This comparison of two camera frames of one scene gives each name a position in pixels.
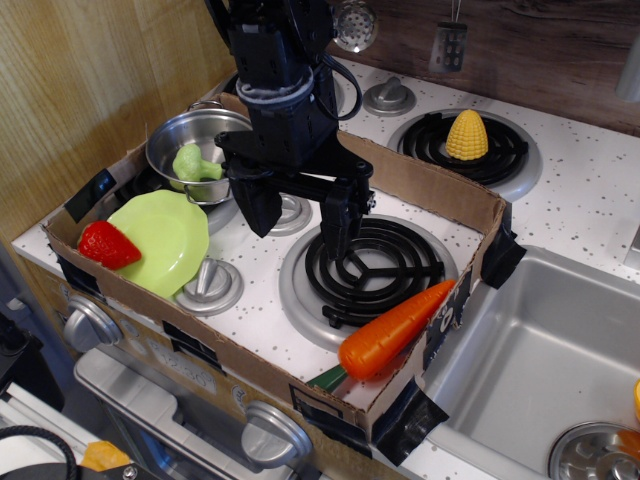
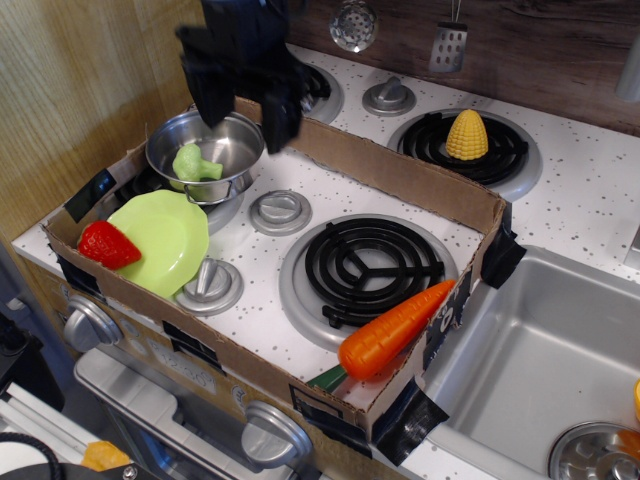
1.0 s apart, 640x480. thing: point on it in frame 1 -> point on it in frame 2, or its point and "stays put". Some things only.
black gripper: [298, 147] -> [246, 47]
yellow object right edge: [637, 399] stays put
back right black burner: [424, 139] stays put
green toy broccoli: [189, 166] stays put
